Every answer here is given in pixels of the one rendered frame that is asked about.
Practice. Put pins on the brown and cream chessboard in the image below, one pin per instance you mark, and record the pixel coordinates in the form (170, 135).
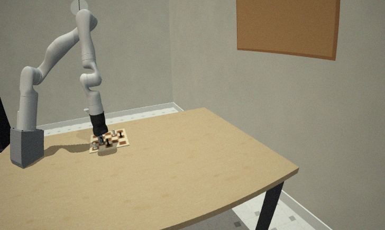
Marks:
(114, 141)

